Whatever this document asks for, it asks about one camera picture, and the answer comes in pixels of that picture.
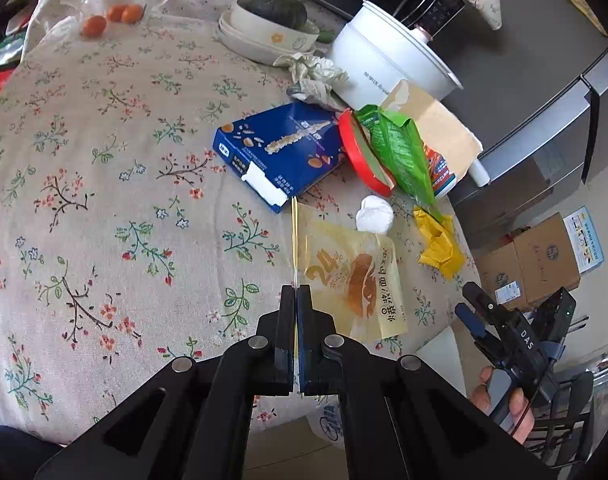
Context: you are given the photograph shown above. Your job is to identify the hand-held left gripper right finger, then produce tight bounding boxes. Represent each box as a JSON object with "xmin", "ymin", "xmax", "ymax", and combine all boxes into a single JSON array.
[{"xmin": 297, "ymin": 284, "xmax": 564, "ymax": 480}]

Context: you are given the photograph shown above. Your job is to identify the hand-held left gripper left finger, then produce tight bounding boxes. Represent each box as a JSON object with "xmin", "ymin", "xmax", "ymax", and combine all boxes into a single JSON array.
[{"xmin": 34, "ymin": 285, "xmax": 297, "ymax": 480}]

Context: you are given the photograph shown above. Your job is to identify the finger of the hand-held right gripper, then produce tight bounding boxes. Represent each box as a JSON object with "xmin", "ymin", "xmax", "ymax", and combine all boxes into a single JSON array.
[
  {"xmin": 462, "ymin": 282, "xmax": 500, "ymax": 322},
  {"xmin": 455, "ymin": 303, "xmax": 490, "ymax": 342}
]

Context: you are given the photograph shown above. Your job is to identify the yellow bread wrapper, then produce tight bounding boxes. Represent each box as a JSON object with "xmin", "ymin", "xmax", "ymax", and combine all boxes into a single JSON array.
[{"xmin": 291, "ymin": 197, "xmax": 409, "ymax": 346}]

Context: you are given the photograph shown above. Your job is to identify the white tissue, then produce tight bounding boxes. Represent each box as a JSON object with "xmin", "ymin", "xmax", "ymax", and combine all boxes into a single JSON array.
[{"xmin": 355, "ymin": 195, "xmax": 395, "ymax": 235}]

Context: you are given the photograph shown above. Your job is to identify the green snack bag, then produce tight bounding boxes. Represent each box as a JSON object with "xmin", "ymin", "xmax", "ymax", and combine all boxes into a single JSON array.
[{"xmin": 354, "ymin": 104, "xmax": 445, "ymax": 223}]

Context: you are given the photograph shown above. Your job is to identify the blue cereal bar box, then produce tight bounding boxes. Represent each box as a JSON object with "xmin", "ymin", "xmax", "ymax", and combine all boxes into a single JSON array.
[{"xmin": 213, "ymin": 101, "xmax": 347, "ymax": 214}]

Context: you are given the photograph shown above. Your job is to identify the person's right hand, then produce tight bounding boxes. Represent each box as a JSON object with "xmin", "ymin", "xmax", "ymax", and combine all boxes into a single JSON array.
[{"xmin": 471, "ymin": 366, "xmax": 535, "ymax": 445}]

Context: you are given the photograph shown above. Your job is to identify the small cardboard box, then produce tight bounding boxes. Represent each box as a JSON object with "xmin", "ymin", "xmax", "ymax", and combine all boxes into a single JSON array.
[{"xmin": 476, "ymin": 242, "xmax": 534, "ymax": 311}]

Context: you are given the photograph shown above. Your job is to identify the yellow crumpled wrapper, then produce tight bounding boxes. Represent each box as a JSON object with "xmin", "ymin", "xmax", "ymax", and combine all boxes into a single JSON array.
[{"xmin": 413, "ymin": 205, "xmax": 467, "ymax": 280}]

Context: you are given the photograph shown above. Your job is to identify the black metal rack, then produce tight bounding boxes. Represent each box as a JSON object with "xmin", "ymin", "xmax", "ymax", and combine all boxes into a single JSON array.
[{"xmin": 524, "ymin": 360, "xmax": 599, "ymax": 466}]

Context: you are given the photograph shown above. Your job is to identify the large cardboard box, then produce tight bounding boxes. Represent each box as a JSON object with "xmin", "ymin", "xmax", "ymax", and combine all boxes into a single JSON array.
[{"xmin": 514, "ymin": 212, "xmax": 582, "ymax": 306}]

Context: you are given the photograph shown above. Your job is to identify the blue white leaflet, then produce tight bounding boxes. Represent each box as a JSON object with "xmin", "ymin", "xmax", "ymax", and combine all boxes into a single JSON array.
[{"xmin": 564, "ymin": 205, "xmax": 605, "ymax": 275}]

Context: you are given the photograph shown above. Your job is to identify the instant noodle cup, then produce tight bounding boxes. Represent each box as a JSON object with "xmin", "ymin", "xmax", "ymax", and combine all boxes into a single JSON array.
[{"xmin": 424, "ymin": 142, "xmax": 459, "ymax": 200}]

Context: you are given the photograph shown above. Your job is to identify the red round lid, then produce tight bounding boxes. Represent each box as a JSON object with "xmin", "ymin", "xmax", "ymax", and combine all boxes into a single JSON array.
[{"xmin": 338, "ymin": 108, "xmax": 397, "ymax": 198}]

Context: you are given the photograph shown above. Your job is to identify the grey refrigerator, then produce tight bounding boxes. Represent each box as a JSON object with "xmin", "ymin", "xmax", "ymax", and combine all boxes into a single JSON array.
[{"xmin": 434, "ymin": 0, "xmax": 608, "ymax": 251}]

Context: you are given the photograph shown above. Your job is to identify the floral tablecloth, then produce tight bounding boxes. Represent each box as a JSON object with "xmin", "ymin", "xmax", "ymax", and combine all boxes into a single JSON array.
[{"xmin": 0, "ymin": 0, "xmax": 484, "ymax": 446}]

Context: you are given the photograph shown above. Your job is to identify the crumpled paper wrapper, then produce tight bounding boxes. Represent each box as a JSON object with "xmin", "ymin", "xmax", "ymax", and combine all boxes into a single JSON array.
[{"xmin": 274, "ymin": 52, "xmax": 349, "ymax": 111}]

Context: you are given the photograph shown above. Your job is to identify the white electric pot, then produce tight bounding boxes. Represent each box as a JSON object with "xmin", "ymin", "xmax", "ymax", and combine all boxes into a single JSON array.
[{"xmin": 329, "ymin": 0, "xmax": 464, "ymax": 111}]

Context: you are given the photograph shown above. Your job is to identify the white floral bowl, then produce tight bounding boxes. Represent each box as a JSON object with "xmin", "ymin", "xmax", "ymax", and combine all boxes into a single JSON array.
[{"xmin": 218, "ymin": 12, "xmax": 317, "ymax": 67}]

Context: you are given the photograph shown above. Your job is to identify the white ceramic bowl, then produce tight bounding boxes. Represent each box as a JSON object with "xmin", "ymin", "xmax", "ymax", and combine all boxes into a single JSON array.
[{"xmin": 230, "ymin": 0, "xmax": 321, "ymax": 53}]

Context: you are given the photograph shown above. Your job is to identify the black microwave oven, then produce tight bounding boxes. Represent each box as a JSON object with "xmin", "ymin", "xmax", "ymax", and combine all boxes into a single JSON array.
[{"xmin": 244, "ymin": 0, "xmax": 467, "ymax": 41}]

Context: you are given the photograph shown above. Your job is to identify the person's dark trousers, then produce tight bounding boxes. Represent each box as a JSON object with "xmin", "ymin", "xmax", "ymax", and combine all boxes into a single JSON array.
[{"xmin": 0, "ymin": 422, "xmax": 67, "ymax": 480}]

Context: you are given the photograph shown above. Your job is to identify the yellow paper note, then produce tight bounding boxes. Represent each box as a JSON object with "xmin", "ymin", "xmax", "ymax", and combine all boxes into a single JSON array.
[{"xmin": 556, "ymin": 0, "xmax": 608, "ymax": 38}]

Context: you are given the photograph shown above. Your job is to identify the green pumpkin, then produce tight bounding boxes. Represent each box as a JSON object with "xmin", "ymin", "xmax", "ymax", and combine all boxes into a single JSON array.
[{"xmin": 244, "ymin": 0, "xmax": 309, "ymax": 31}]

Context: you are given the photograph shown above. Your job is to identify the green packet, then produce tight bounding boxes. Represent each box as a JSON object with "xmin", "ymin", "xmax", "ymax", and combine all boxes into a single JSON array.
[{"xmin": 0, "ymin": 30, "xmax": 27, "ymax": 68}]

